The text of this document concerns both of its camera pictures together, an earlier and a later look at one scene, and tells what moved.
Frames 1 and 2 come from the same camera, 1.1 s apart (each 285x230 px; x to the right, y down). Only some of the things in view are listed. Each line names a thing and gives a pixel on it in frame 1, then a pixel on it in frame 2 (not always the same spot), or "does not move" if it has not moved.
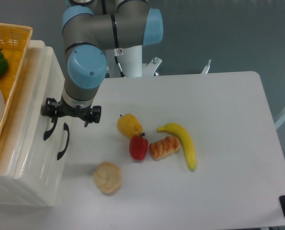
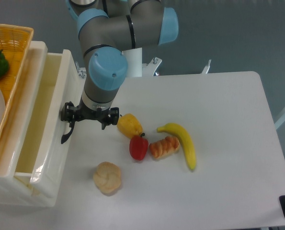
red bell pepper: x=138 y=146 does not move
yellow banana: x=186 y=139 does not move
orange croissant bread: x=160 y=149 does not move
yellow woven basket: x=11 y=40 does not move
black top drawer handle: x=48 y=133 -> x=65 y=137
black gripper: x=91 y=114 -> x=70 y=113
